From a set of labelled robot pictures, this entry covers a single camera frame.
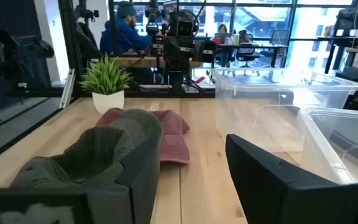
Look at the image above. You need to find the black camera on stand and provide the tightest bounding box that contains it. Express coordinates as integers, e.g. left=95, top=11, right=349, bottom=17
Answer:
left=144, top=0, right=162, bottom=57

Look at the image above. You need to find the green plant in white pot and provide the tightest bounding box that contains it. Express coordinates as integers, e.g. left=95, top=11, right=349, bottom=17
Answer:
left=78, top=53, right=133, bottom=115

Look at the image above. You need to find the clear plastic container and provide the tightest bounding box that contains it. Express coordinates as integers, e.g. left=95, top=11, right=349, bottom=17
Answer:
left=210, top=67, right=358, bottom=154
left=296, top=106, right=358, bottom=185

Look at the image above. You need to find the maroon red cap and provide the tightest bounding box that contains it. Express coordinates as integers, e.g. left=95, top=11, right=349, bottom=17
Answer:
left=95, top=107, right=191, bottom=165

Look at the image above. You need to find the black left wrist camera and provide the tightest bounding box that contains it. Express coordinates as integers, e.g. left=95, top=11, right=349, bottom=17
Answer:
left=168, top=11, right=199, bottom=38

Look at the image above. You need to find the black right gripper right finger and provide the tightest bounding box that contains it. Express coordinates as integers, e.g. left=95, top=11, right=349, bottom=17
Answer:
left=224, top=133, right=358, bottom=224

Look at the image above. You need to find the black monitor desk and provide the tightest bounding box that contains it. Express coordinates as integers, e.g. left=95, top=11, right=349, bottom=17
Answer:
left=316, top=35, right=358, bottom=75

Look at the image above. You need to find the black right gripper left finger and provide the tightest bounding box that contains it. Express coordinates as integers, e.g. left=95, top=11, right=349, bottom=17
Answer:
left=84, top=129, right=163, bottom=224

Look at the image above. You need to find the black office chair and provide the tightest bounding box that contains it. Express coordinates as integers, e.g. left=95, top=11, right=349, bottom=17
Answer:
left=236, top=46, right=262, bottom=68

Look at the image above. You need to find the black computer monitor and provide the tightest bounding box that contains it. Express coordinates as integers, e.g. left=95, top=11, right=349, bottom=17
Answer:
left=333, top=5, right=358, bottom=37

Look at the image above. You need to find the dark green cap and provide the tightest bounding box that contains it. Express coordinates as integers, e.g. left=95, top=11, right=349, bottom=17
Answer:
left=11, top=108, right=163, bottom=189

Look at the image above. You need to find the black background robot station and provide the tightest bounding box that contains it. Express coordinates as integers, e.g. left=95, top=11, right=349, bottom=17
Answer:
left=0, top=11, right=55, bottom=119

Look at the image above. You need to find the black frame post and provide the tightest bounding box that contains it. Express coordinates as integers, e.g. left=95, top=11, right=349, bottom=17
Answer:
left=57, top=0, right=85, bottom=98

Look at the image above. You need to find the aluminium rail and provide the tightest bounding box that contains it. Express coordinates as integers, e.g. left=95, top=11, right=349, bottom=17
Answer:
left=59, top=68, right=76, bottom=110

